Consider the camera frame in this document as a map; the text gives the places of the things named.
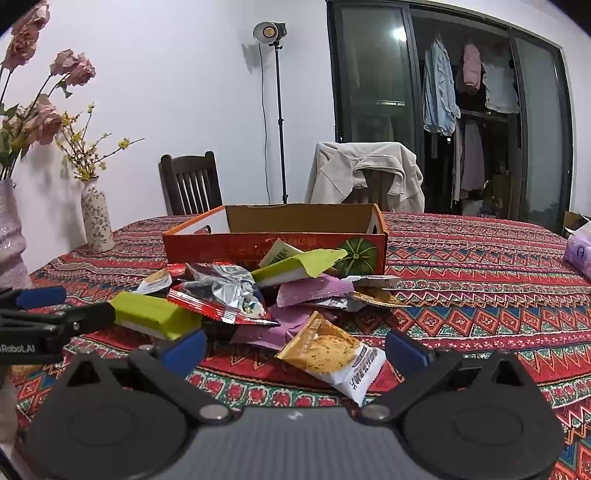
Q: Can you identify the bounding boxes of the green white snack packet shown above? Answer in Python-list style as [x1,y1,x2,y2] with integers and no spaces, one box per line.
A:
[110,292,204,342]

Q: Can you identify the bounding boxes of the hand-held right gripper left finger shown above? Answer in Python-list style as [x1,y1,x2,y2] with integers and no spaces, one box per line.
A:
[55,330,234,425]

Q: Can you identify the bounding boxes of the wooden chair under jacket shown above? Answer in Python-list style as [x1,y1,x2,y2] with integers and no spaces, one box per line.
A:
[351,170,394,206]

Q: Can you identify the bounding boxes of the beige jacket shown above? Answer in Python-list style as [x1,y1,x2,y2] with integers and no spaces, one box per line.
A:
[305,141,426,214]

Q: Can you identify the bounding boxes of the orange cardboard box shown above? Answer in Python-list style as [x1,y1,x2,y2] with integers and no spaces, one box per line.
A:
[163,203,389,278]

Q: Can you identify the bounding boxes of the yellow flower branches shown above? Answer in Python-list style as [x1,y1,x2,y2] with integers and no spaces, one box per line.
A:
[55,104,145,183]

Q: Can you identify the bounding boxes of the white cracker print snack packet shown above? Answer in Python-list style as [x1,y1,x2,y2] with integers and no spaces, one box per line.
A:
[276,311,387,408]

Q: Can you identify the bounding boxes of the purple tissue pack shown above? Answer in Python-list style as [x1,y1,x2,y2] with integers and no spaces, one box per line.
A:
[564,220,591,280]

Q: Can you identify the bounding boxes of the hanging lilac dress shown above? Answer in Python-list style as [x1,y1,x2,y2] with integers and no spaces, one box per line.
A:
[459,121,485,192]

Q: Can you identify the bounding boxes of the hanging white blouse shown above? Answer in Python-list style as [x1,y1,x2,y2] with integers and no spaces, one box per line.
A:
[481,51,520,114]

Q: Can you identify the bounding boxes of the studio light on stand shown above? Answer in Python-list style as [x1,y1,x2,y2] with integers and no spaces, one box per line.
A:
[252,21,291,205]

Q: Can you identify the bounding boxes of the lilac textured vase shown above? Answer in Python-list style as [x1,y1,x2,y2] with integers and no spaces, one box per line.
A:
[0,178,33,289]

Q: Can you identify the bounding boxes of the hanging blue denim shirt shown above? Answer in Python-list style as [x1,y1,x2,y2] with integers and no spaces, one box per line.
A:
[422,34,461,136]

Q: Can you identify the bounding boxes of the pile of snack packets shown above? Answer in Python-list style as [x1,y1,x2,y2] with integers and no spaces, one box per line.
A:
[136,249,411,352]

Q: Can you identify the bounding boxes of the brown cardboard carton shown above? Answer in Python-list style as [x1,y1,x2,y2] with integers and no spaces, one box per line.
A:
[562,210,591,237]

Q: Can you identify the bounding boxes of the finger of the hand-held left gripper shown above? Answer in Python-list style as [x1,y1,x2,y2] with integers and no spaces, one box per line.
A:
[0,302,116,342]
[0,286,68,311]

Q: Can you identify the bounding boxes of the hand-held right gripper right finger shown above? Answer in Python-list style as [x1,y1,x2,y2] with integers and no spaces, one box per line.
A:
[358,329,536,424]

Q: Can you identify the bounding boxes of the hanging pink jacket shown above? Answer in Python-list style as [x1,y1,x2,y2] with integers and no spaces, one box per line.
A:
[463,42,483,95]

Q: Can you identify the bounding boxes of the black framed sliding glass door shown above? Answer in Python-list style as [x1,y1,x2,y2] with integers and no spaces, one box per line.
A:
[325,0,575,236]

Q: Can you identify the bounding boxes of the floral ceramic vase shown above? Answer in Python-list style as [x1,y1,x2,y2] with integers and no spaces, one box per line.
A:
[81,176,116,254]

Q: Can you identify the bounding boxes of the dark wooden chair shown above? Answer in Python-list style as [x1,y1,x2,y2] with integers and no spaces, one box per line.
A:
[158,151,223,217]

